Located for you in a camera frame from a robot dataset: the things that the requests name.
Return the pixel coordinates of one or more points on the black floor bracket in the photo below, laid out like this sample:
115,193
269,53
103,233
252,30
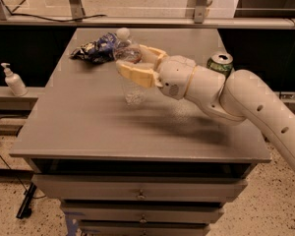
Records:
25,210

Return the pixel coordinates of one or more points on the blue chip bag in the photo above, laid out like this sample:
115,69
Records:
97,52

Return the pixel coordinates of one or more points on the white pump dispenser bottle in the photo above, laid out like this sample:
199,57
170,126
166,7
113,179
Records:
14,81

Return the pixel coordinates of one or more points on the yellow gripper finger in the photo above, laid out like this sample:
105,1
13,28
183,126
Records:
142,74
152,55

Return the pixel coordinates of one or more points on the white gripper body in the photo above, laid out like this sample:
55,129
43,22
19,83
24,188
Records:
174,76

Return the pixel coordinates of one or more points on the grey drawer cabinet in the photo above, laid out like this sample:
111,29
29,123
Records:
161,168

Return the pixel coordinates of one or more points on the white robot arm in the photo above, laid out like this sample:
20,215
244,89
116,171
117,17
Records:
227,99

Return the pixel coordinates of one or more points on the clear plastic water bottle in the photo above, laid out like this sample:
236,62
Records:
126,49

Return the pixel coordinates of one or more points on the green soda can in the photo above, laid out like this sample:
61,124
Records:
220,62

